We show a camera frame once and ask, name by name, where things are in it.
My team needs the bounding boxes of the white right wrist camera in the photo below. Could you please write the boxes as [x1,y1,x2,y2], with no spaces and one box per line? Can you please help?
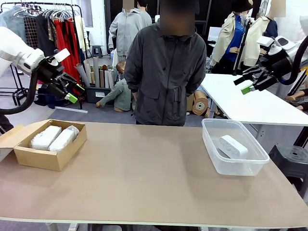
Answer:
[256,36,277,55]

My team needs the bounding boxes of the black left arm hose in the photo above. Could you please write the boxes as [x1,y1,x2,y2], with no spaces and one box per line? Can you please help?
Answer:
[0,69,39,116]

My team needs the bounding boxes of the white bar on floor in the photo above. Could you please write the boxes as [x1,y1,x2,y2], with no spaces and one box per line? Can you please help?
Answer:
[54,106,89,114]

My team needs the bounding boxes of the mannequin in beige coat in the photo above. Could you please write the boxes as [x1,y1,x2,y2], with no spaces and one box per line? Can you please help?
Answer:
[209,0,253,74]

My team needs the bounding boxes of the child mannequin in grey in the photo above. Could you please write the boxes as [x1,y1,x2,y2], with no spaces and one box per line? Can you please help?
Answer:
[96,60,136,113]

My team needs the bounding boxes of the light blue hanging garment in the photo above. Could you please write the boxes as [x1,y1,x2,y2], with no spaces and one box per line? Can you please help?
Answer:
[0,6,26,41]

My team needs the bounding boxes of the open brown cardboard box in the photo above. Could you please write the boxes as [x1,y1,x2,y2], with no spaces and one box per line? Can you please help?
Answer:
[0,119,88,172]

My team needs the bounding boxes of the tan cardboard tube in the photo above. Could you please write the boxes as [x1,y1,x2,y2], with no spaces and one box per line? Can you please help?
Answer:
[83,59,93,85]

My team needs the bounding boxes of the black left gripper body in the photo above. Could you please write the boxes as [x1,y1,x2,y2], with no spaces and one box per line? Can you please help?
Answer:
[36,57,68,98]

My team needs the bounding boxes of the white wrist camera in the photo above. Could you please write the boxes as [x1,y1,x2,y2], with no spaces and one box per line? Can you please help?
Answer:
[256,36,277,55]
[47,48,71,67]

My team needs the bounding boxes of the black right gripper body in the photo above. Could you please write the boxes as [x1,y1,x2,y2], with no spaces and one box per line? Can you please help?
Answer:
[261,56,293,84]

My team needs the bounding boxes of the dark blue fabric pile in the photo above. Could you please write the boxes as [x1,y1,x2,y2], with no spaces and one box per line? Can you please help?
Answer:
[33,86,67,109]

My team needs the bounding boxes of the white box on shelf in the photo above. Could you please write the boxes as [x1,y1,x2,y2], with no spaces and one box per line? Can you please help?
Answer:
[208,26,222,42]

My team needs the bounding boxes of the red hanging dress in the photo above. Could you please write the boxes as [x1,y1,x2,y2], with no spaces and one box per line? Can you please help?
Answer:
[53,19,84,96]

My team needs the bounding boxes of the clear plastic container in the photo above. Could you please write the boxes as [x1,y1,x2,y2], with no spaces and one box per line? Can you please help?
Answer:
[201,118,270,176]

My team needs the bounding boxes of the figure in grey hoodie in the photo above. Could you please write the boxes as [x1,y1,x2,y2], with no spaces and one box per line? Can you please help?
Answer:
[108,0,143,65]

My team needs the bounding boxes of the mannequin in cream vest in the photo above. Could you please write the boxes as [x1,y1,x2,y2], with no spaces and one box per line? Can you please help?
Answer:
[250,0,280,67]

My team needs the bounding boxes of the mannequin lying under table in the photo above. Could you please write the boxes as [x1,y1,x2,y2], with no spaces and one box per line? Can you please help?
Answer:
[194,88,228,118]

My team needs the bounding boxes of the white side table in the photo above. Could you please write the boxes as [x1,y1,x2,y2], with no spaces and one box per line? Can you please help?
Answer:
[199,73,308,126]

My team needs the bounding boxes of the slanted grey paper roll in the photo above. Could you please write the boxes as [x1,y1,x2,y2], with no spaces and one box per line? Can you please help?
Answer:
[74,63,91,87]

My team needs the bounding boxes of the cream hanging garment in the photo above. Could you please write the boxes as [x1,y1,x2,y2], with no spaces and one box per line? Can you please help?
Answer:
[74,15,88,60]

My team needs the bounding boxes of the person in black clothes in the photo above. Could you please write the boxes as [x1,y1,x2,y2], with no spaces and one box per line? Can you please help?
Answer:
[0,112,14,135]

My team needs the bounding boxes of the black arm hose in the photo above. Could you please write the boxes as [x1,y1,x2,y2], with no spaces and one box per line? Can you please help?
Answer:
[281,35,308,86]
[0,69,39,116]

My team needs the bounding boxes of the black plastic stool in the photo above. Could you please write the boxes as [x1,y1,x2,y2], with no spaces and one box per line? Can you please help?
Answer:
[268,143,308,193]

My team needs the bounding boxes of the black metal clothes rack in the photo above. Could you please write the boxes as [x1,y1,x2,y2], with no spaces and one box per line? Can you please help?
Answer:
[0,1,84,106]

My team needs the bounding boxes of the big brown paper roll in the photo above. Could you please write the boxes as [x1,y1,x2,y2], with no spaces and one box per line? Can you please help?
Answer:
[192,96,209,116]

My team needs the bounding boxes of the dark bin of rolls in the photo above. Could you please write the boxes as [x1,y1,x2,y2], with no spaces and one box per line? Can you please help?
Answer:
[85,86,114,104]

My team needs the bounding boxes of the closed brown cardboard box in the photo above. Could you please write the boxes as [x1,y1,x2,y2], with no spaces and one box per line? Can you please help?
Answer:
[186,93,195,113]

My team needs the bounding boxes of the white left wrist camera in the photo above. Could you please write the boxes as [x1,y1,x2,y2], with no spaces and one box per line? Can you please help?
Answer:
[47,48,71,67]

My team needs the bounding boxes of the black hanging garment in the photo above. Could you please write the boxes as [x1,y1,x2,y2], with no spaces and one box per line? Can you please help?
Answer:
[35,15,57,57]

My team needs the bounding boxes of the checked hanging garment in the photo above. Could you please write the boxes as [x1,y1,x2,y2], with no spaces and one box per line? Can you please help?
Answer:
[24,15,39,50]

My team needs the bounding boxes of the black tripod stand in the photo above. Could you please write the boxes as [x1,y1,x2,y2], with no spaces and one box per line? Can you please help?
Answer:
[233,18,255,75]

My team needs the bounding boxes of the bubble-wrapped clock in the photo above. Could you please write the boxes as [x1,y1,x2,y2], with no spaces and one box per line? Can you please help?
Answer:
[29,125,63,152]
[49,125,80,152]

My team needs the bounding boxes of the tall grey paper roll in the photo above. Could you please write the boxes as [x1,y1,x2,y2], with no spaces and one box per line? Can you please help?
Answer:
[93,56,100,89]

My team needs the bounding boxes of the black right arm hose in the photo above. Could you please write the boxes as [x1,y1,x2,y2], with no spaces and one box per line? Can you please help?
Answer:
[281,35,308,86]

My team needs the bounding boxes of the bare mannequin legs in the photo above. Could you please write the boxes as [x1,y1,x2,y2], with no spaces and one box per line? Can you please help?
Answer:
[285,86,308,111]

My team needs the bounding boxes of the white unwrapped digital clock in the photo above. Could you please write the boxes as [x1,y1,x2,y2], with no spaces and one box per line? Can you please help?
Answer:
[218,134,248,159]

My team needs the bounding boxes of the grey plastic stool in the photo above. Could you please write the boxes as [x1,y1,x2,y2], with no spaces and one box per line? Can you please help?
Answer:
[92,45,103,59]

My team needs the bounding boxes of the person in grey jacket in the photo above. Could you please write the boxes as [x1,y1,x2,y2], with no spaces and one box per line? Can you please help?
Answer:
[124,0,207,127]

